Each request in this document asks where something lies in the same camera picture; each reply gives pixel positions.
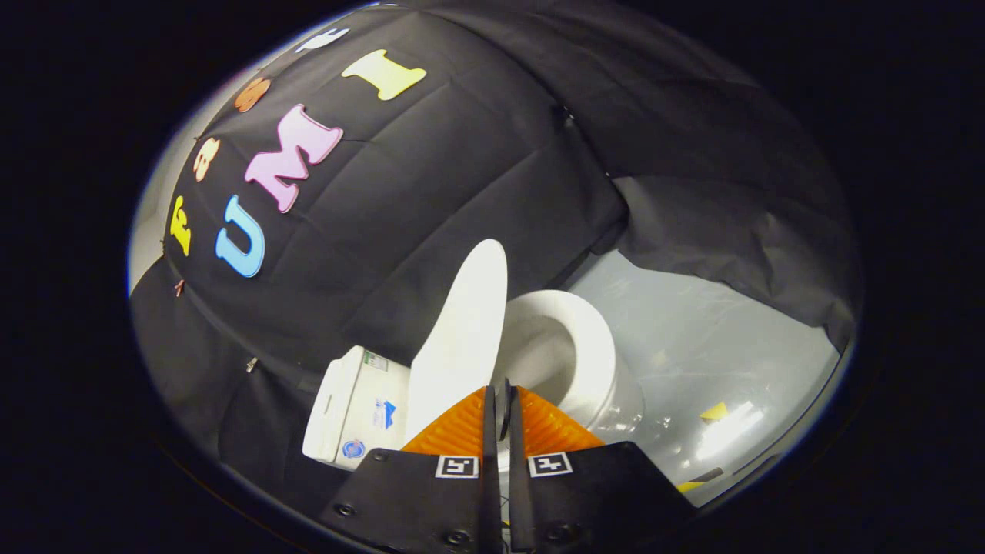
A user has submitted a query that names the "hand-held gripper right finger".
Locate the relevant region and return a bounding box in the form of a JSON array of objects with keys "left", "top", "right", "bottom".
[{"left": 504, "top": 379, "right": 698, "bottom": 554}]

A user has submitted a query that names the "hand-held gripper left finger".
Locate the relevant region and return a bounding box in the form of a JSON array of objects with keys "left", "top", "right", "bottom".
[{"left": 319, "top": 381, "right": 501, "bottom": 554}]

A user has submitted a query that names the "white toilet body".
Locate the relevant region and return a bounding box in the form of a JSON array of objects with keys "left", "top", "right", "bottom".
[{"left": 302, "top": 323, "right": 646, "bottom": 472}]

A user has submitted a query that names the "white toilet seat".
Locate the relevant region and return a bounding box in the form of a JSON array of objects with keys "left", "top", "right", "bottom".
[{"left": 496, "top": 289, "right": 617, "bottom": 429}]

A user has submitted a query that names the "black backdrop cloth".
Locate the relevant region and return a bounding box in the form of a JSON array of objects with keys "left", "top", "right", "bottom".
[{"left": 129, "top": 0, "right": 860, "bottom": 493}]

